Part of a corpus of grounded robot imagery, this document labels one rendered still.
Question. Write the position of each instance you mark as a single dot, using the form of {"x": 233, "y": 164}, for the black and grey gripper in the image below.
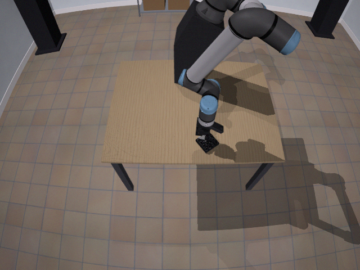
{"x": 202, "y": 132}

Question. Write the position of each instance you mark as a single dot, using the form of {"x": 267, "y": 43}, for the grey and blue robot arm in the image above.
{"x": 250, "y": 19}

